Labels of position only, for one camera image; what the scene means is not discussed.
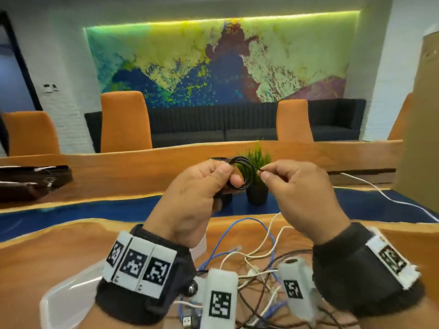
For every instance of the orange chair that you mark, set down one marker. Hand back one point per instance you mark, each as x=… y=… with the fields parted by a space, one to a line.
x=125 y=123
x=401 y=123
x=31 y=133
x=294 y=123

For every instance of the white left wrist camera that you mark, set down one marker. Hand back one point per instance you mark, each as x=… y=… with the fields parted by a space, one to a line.
x=219 y=280

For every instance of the white wall thermostat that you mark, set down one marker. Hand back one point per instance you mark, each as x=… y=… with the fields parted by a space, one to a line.
x=47 y=87

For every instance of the green potted plant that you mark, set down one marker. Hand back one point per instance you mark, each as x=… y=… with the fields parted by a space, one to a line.
x=257 y=195

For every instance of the dark framed glass door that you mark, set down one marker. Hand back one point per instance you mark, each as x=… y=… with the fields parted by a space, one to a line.
x=12 y=85

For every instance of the wooden table with blue inlay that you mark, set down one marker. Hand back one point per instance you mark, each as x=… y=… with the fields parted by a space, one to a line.
x=103 y=171

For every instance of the person's left hand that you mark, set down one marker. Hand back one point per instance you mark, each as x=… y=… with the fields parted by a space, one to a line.
x=188 y=202

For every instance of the black left wristband with markers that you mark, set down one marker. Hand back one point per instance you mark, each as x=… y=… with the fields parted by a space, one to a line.
x=120 y=301

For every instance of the colourful abstract wall painting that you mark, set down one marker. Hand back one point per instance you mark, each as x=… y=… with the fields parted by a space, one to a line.
x=188 y=54

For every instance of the clear plastic container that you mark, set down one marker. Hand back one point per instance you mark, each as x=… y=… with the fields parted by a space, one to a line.
x=65 y=298

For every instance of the black travel mug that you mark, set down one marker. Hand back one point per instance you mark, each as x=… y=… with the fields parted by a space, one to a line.
x=226 y=199

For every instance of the black sofa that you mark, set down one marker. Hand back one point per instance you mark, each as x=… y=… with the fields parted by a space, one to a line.
x=212 y=119

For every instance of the person's left forearm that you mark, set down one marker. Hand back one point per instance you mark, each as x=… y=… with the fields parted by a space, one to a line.
x=113 y=320

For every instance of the person's right hand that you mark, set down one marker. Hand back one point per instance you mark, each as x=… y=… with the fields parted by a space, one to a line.
x=305 y=198

